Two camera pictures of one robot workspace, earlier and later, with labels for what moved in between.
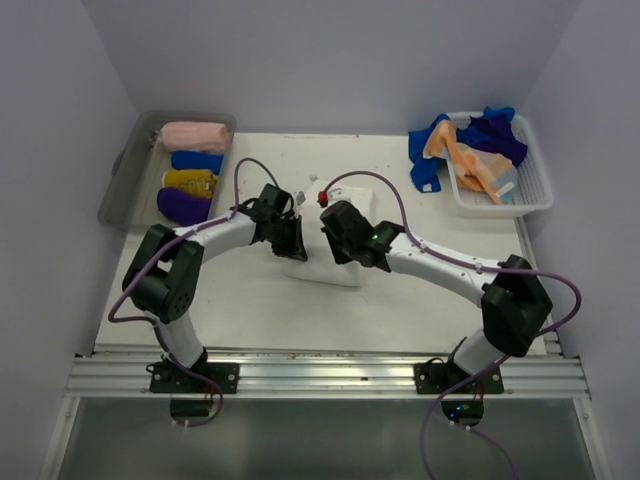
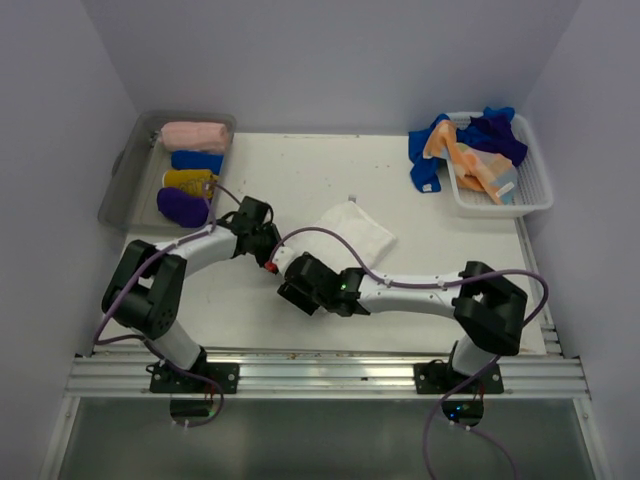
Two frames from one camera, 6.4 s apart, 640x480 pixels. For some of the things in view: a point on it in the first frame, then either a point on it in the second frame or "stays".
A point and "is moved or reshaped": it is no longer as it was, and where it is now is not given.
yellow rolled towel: [201, 181] stays
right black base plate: [438, 377] stays
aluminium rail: [331, 377] stays
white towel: [321, 264] is moved or reshaped
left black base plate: [167, 377] stays
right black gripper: [340, 257] to [298, 297]
